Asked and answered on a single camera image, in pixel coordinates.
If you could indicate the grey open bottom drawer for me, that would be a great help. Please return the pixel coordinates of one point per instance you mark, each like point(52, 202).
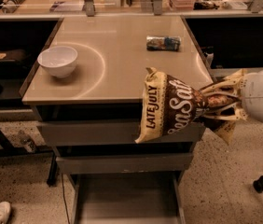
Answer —
point(131, 198)

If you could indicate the white ceramic bowl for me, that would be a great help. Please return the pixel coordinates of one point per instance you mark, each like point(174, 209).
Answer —
point(59, 61)

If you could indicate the black table leg frame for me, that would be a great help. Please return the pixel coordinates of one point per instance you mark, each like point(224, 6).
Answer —
point(7, 149)

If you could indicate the brown sea salt chip bag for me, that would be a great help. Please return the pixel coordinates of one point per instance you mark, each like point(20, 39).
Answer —
point(169, 105)

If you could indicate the grey middle drawer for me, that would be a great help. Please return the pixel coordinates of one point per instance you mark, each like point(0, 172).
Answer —
point(124, 163)

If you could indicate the small blue snack packet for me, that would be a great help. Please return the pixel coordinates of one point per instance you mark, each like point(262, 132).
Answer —
point(169, 43)

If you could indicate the grey top drawer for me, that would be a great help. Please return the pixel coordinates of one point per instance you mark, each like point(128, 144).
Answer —
point(108, 132)

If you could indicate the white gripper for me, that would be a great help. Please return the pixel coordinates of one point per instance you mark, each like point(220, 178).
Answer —
point(261, 96)

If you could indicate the black bag on shelf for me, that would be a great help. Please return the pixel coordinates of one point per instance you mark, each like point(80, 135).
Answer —
point(14, 57)

